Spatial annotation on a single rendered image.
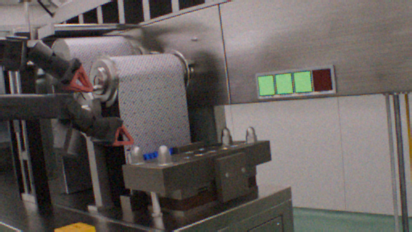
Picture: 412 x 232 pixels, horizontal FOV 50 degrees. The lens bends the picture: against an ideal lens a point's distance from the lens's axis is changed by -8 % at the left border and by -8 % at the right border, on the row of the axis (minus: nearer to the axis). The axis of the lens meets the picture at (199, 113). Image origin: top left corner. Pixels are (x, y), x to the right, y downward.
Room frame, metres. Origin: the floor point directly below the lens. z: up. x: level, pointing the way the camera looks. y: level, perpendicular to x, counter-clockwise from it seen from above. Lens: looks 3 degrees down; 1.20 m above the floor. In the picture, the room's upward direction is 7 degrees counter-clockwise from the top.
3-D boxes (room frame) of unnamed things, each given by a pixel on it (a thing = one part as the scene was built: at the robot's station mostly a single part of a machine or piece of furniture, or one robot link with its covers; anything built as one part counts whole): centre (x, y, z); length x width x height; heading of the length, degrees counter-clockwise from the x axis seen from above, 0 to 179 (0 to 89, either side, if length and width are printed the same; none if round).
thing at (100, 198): (1.26, 0.30, 1.05); 0.06 x 0.05 x 0.31; 134
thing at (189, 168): (1.25, 0.01, 1.00); 0.40 x 0.16 x 0.06; 134
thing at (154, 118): (1.31, 0.12, 1.12); 0.23 x 0.01 x 0.18; 134
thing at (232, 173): (1.19, -0.07, 0.96); 0.10 x 0.03 x 0.11; 134
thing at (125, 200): (1.31, 0.12, 0.92); 0.28 x 0.04 x 0.04; 134
